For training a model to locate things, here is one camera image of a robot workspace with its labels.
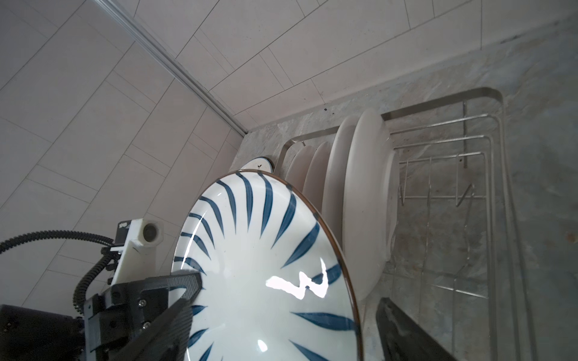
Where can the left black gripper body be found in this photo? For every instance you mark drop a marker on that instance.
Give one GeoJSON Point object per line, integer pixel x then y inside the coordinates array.
{"type": "Point", "coordinates": [28, 334]}

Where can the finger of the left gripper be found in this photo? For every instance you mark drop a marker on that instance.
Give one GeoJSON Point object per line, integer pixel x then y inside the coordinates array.
{"type": "Point", "coordinates": [152, 296]}

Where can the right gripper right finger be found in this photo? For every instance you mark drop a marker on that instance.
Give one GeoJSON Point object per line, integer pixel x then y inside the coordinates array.
{"type": "Point", "coordinates": [403, 339]}

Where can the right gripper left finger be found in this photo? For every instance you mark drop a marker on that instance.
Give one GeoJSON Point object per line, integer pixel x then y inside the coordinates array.
{"type": "Point", "coordinates": [165, 339]}

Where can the blue striped white plate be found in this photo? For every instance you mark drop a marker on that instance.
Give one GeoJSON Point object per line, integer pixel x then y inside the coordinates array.
{"type": "Point", "coordinates": [274, 280]}

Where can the red rimmed plate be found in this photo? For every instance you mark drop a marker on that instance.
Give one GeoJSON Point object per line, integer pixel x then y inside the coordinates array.
{"type": "Point", "coordinates": [370, 202]}
{"type": "Point", "coordinates": [332, 205]}

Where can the strawberry pattern white plate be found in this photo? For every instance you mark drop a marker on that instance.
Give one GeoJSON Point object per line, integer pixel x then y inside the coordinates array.
{"type": "Point", "coordinates": [261, 163]}

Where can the red patterned plate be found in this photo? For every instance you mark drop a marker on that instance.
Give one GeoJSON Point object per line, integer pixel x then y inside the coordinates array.
{"type": "Point", "coordinates": [314, 184]}
{"type": "Point", "coordinates": [298, 169]}

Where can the metal wire dish rack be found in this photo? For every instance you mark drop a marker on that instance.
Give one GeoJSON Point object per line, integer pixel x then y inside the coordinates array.
{"type": "Point", "coordinates": [455, 265]}

